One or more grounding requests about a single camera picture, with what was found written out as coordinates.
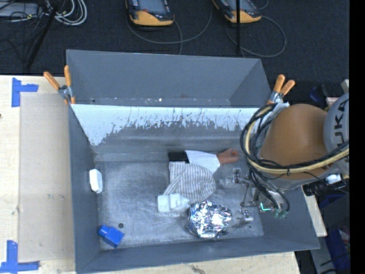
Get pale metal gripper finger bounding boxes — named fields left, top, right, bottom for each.
left=237, top=207, right=255, bottom=224
left=218, top=168, right=250, bottom=188

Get crumpled silver foil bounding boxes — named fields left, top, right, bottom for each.
left=185, top=200, right=234, bottom=239

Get striped white cloth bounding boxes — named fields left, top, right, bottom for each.
left=163, top=161, right=217, bottom=206

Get white plastic bottle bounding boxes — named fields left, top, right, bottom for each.
left=157, top=193, right=191, bottom=214

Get grey metal bin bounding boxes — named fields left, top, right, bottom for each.
left=65, top=49, right=321, bottom=274

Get blue plastic block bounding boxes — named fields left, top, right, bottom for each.
left=98, top=225, right=125, bottom=249

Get white rounded block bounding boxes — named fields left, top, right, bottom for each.
left=88, top=168, right=104, bottom=194

